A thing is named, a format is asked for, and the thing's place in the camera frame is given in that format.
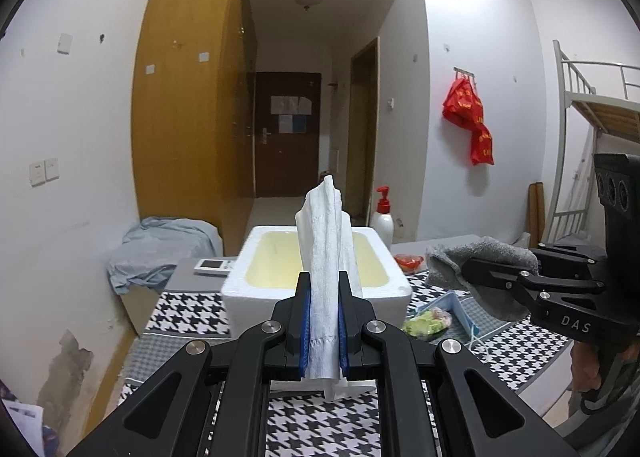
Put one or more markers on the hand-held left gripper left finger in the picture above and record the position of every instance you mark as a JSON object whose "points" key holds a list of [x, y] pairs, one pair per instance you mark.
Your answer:
{"points": [[304, 337]]}

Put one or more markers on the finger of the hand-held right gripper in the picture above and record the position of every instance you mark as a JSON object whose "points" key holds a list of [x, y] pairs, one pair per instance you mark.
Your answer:
{"points": [[575, 257], [500, 277]]}

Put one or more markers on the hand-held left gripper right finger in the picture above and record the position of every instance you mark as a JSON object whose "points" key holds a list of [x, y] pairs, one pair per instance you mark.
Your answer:
{"points": [[344, 337]]}

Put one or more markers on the grey cloth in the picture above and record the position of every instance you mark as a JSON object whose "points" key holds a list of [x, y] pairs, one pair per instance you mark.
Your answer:
{"points": [[480, 252]]}

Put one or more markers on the white foam box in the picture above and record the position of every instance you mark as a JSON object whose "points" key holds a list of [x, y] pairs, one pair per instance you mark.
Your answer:
{"points": [[250, 302]]}

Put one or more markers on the white paper towel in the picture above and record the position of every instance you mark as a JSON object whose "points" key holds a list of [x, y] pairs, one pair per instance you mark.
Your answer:
{"points": [[325, 262]]}

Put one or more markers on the person's right hand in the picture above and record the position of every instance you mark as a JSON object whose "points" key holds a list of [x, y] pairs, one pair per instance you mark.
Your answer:
{"points": [[587, 367]]}

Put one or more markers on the blue face mask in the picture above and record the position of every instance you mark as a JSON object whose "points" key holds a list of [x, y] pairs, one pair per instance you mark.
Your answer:
{"points": [[462, 309]]}

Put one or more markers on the wooden rod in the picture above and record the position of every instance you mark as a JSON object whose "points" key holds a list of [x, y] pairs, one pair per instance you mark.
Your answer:
{"points": [[533, 212], [540, 212]]}

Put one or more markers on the green plastic bag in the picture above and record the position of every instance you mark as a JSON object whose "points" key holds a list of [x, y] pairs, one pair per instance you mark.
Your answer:
{"points": [[425, 324]]}

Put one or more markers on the red snack packet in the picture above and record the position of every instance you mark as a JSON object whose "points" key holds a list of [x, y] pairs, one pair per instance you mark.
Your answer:
{"points": [[410, 263]]}

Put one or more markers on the white remote control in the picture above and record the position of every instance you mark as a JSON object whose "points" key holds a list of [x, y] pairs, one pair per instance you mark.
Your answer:
{"points": [[212, 266]]}

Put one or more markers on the white pump bottle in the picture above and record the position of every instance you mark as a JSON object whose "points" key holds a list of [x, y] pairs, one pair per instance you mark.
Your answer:
{"points": [[382, 227]]}

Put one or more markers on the houndstooth tablecloth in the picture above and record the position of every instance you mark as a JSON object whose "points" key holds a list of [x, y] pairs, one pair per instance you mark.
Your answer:
{"points": [[190, 307]]}

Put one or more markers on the metal bunk bed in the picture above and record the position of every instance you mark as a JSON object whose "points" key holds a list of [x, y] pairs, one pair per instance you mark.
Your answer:
{"points": [[615, 117]]}

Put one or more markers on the red printed plastic bag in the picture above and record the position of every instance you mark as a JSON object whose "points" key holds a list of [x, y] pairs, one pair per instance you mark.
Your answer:
{"points": [[462, 104], [482, 147]]}

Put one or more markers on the pale blue cloth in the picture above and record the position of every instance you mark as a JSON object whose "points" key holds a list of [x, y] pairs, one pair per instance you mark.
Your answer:
{"points": [[160, 247]]}

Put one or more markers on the dark brown door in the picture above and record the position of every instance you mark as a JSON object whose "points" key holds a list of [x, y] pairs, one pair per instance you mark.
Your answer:
{"points": [[287, 167]]}

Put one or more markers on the wooden side door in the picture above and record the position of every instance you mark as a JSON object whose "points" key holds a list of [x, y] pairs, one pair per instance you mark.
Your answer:
{"points": [[362, 137]]}

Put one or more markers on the blue paper sheet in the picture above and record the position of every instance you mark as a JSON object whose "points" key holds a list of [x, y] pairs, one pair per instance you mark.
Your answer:
{"points": [[299, 123]]}

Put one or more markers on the white paper sheet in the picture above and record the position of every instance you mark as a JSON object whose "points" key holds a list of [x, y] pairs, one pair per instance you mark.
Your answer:
{"points": [[285, 123], [283, 105], [304, 105]]}

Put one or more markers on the wooden wardrobe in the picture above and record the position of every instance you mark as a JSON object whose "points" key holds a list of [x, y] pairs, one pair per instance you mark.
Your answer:
{"points": [[185, 137]]}

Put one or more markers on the stack of papers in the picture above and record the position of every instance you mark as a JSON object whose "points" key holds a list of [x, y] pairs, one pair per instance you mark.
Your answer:
{"points": [[25, 419]]}

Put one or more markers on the ceiling lamp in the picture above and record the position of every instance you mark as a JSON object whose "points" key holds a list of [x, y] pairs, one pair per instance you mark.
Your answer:
{"points": [[308, 1]]}

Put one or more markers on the metal wall hook rack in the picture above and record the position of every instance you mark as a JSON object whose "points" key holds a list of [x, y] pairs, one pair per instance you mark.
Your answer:
{"points": [[465, 72]]}

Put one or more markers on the white wall switch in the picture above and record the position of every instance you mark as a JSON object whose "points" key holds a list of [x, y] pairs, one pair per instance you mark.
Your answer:
{"points": [[51, 170], [36, 173]]}

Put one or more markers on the white wall plate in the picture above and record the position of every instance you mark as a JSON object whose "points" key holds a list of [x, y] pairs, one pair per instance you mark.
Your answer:
{"points": [[64, 43]]}

